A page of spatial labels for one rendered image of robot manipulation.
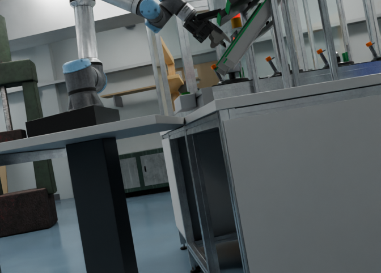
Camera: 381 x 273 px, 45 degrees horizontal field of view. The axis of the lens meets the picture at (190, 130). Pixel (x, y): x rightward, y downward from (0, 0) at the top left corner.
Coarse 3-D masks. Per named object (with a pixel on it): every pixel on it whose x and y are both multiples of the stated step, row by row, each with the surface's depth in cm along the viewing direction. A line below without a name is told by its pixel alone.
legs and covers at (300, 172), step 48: (336, 96) 131; (192, 144) 197; (240, 144) 125; (288, 144) 127; (336, 144) 129; (192, 192) 272; (240, 192) 124; (288, 192) 126; (336, 192) 128; (192, 240) 266; (240, 240) 126; (288, 240) 126; (336, 240) 128
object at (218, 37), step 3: (213, 33) 198; (216, 33) 198; (219, 33) 197; (222, 33) 197; (216, 36) 198; (219, 36) 198; (222, 36) 197; (225, 36) 197; (216, 39) 198; (219, 39) 197; (222, 39) 197; (225, 39) 199; (228, 39) 198; (216, 42) 197
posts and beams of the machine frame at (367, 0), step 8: (368, 0) 279; (368, 8) 278; (368, 16) 280; (368, 24) 281; (376, 24) 279; (272, 32) 289; (368, 32) 283; (376, 32) 279; (272, 40) 292; (376, 40) 278; (376, 48) 278
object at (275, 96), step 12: (312, 84) 128; (324, 84) 129; (336, 84) 129; (348, 84) 130; (360, 84) 130; (372, 84) 131; (240, 96) 125; (252, 96) 126; (264, 96) 126; (276, 96) 127; (288, 96) 127; (300, 96) 128; (204, 108) 140; (216, 108) 124; (228, 108) 125; (192, 120) 166; (168, 132) 266
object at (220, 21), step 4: (252, 0) 175; (224, 8) 169; (240, 8) 175; (244, 8) 180; (220, 12) 169; (224, 12) 169; (236, 12) 177; (220, 16) 169; (224, 16) 170; (228, 16) 175; (232, 16) 179; (220, 20) 174; (224, 20) 176; (228, 20) 182; (220, 24) 179
